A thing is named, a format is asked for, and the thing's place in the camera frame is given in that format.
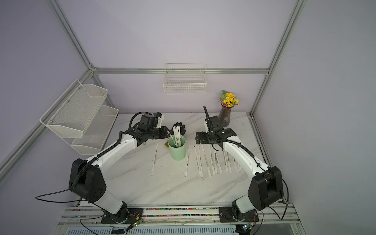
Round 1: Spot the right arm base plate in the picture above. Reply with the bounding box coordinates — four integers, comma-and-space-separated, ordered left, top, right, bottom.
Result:
218, 207, 259, 223

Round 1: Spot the white wire wall basket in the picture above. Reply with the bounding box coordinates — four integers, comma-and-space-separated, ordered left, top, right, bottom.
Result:
163, 63, 207, 95

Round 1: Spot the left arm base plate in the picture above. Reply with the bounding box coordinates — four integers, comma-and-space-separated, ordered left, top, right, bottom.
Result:
101, 208, 144, 224

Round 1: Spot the aluminium front rail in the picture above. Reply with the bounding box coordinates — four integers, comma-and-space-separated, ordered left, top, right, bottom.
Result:
58, 202, 301, 227

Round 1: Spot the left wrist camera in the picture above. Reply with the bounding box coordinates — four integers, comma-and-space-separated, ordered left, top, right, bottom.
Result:
153, 112, 164, 128

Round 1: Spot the black yellow work glove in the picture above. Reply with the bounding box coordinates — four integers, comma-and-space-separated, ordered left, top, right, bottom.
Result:
170, 122, 186, 136

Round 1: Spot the white two-tier mesh shelf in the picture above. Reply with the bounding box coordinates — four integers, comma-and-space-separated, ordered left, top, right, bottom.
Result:
40, 80, 118, 155

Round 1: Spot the yellow flower bouquet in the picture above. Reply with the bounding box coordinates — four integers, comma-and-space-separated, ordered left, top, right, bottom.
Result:
218, 90, 239, 108

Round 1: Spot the purple glass vase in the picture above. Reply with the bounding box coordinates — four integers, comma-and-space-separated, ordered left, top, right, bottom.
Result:
218, 104, 232, 127

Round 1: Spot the bundle of wrapped straws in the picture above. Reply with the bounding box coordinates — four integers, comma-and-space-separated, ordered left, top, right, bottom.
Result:
170, 129, 182, 147

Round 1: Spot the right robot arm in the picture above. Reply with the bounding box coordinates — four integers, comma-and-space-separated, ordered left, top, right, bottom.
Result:
196, 106, 286, 221

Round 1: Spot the green storage cup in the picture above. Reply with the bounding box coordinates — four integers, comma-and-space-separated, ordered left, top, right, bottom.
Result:
167, 135, 187, 161

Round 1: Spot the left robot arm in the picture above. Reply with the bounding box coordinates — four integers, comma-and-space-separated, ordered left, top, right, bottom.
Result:
68, 112, 170, 224

